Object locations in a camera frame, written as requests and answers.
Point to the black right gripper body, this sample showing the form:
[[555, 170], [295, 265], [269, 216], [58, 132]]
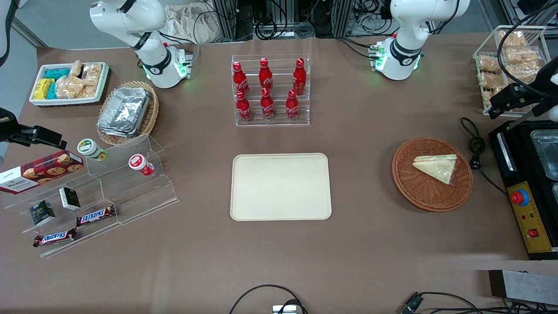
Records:
[[8, 131]]

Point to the triangle sandwich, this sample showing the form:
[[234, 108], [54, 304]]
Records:
[[438, 168]]

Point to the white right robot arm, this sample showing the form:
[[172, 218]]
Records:
[[126, 17]]

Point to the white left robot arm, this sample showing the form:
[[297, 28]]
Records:
[[403, 52]]

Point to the oval light wicker basket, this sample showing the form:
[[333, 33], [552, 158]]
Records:
[[153, 111]]

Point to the round brown wicker basket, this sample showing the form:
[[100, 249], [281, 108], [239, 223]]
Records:
[[418, 192]]

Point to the beige plastic tray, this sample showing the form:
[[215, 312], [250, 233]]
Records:
[[279, 187]]

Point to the yellow snack pack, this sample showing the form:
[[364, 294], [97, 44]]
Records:
[[42, 89]]

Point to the teal snack pack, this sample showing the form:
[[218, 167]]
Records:
[[52, 91], [57, 73]]

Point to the steel pan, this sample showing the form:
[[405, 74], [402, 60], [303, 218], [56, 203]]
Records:
[[547, 152], [556, 194]]

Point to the white rectangular snack bin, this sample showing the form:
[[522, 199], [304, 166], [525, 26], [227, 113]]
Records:
[[65, 102]]

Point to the red tartan cookie box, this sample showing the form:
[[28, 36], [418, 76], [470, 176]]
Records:
[[43, 172]]

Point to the clear bag of crackers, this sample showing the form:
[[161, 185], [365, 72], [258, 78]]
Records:
[[92, 74], [69, 87], [76, 69], [90, 91]]

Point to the black appliance with yellow panel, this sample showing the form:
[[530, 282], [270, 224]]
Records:
[[505, 152]]

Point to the green lid yogurt cup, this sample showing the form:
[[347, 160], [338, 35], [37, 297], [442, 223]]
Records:
[[89, 148]]

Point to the black box with gold print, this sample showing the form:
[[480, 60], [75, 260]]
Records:
[[42, 213]]

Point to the black box with white side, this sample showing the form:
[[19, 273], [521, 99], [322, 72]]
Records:
[[69, 198]]

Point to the stack of foil trays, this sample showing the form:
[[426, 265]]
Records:
[[124, 111]]

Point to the brown Snickers bar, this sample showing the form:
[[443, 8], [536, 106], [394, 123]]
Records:
[[96, 215], [55, 237]]

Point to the red lid yogurt cup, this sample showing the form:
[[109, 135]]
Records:
[[138, 162]]

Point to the clear acrylic stepped display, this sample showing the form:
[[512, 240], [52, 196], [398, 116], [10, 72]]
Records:
[[130, 196]]

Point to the grey metal block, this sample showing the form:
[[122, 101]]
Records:
[[523, 285]]

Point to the red cola bottle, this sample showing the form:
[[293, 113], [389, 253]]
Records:
[[265, 76], [299, 78], [267, 107], [239, 80], [292, 107], [243, 109]]

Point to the clear acrylic bottle rack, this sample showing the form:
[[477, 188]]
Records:
[[281, 72]]

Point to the small silver device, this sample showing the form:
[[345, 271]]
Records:
[[283, 309]]

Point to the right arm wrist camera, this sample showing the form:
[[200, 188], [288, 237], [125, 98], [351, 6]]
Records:
[[50, 137]]

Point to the aluminium frame post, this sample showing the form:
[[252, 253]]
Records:
[[344, 17], [226, 19]]

